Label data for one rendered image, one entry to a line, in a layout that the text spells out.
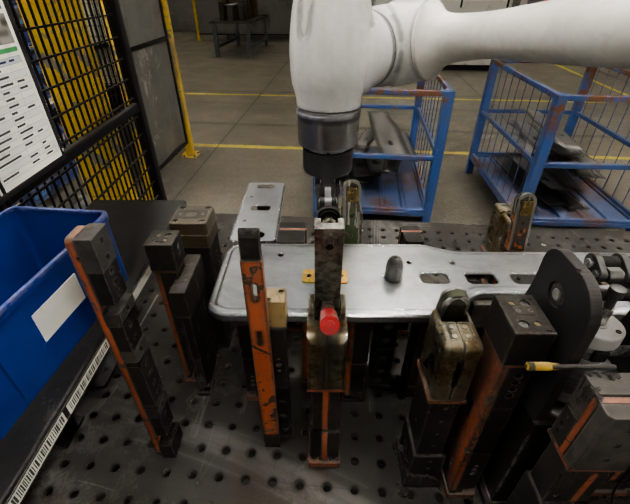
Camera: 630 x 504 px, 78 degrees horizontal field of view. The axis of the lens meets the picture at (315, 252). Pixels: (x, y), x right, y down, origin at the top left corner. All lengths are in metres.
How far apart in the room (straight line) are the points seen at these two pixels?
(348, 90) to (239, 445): 0.68
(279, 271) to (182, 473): 0.42
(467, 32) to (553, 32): 0.15
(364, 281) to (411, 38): 0.39
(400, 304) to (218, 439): 0.46
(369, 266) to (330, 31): 0.42
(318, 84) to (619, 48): 0.30
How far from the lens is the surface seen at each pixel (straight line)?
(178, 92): 3.99
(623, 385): 0.58
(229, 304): 0.69
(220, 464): 0.86
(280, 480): 0.83
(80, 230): 0.57
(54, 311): 0.61
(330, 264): 0.50
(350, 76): 0.53
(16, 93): 0.91
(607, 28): 0.43
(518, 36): 0.51
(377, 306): 0.68
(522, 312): 0.55
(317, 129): 0.55
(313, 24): 0.52
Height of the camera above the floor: 1.46
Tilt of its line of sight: 35 degrees down
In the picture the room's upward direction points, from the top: straight up
